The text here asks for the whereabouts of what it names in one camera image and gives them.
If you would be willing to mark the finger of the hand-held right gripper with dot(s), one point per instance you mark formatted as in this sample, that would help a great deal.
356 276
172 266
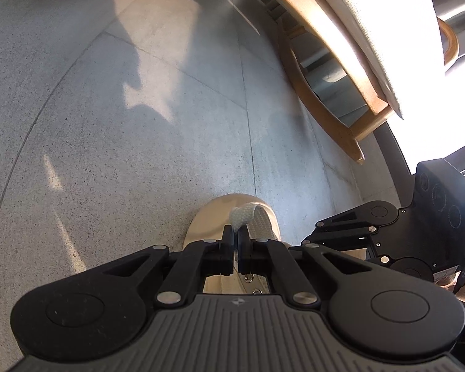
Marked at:
356 246
345 228

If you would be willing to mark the wooden rocking chair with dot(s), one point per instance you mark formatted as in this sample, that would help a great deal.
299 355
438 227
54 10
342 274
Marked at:
333 131

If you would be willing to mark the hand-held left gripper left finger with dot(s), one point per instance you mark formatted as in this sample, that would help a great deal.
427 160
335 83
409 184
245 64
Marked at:
228 246

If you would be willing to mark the white shoelace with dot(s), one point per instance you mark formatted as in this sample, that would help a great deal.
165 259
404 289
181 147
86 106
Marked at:
252 217

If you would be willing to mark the cream canvas shoe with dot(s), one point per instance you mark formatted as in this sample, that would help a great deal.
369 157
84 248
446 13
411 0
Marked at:
213 213

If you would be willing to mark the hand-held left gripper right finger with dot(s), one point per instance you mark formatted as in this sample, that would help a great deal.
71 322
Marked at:
245 246

